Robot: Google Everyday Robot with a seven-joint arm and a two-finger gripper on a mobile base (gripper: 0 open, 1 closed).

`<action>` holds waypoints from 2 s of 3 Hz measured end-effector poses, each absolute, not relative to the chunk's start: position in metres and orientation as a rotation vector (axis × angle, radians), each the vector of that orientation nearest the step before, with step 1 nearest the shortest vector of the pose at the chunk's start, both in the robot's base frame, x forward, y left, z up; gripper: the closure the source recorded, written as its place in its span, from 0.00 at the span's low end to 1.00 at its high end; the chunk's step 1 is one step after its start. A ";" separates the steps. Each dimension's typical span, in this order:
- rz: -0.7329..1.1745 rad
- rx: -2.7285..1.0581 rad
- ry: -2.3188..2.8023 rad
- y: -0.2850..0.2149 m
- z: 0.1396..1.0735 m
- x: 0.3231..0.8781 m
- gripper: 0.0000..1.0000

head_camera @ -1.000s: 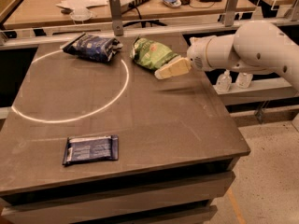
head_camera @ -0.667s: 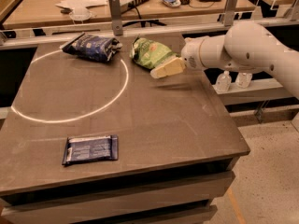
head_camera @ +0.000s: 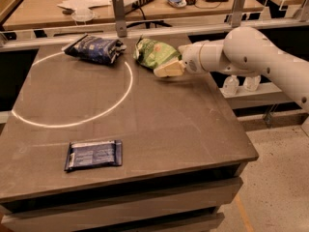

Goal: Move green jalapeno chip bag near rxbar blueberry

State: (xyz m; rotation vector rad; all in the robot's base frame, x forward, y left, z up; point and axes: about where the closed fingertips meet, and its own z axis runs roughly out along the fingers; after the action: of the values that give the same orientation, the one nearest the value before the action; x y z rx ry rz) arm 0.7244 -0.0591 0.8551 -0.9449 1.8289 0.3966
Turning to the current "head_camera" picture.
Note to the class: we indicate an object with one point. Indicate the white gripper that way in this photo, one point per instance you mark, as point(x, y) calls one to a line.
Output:
point(190, 59)

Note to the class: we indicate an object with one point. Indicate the green jalapeno chip bag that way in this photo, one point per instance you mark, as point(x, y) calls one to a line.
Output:
point(152, 54)

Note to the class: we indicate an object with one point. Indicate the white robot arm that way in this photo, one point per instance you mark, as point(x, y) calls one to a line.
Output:
point(244, 51)

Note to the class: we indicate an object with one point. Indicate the dark blue chip bag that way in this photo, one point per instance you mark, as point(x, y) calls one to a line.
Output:
point(95, 49)

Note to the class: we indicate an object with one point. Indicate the blue rxbar blueberry bar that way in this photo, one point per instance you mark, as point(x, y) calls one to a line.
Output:
point(86, 155)

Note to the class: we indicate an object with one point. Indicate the clear sanitizer bottle left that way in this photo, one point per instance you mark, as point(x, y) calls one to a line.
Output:
point(230, 85)

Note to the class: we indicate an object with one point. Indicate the clear sanitizer bottle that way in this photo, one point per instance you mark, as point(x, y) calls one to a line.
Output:
point(251, 83)
point(230, 85)

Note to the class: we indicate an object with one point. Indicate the blue white packet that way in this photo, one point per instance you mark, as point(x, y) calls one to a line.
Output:
point(177, 3)

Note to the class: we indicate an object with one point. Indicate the clear sanitizer bottle right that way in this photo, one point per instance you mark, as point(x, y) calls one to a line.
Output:
point(251, 83)

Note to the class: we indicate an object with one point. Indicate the clear round plastic lid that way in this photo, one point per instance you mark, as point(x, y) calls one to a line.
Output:
point(82, 15)

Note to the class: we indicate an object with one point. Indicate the white papers on desk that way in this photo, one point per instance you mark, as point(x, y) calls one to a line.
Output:
point(77, 4)

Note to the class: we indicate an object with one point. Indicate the wooden drawer cabinet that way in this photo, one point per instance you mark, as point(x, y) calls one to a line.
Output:
point(181, 204)

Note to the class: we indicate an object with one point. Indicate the grey metal post left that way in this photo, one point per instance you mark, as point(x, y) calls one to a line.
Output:
point(120, 18)

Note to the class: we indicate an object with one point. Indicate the grey metal post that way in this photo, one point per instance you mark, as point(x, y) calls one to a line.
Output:
point(236, 14)
point(120, 18)

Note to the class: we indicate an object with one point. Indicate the grey metal post right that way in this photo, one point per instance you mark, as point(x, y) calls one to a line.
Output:
point(236, 14)

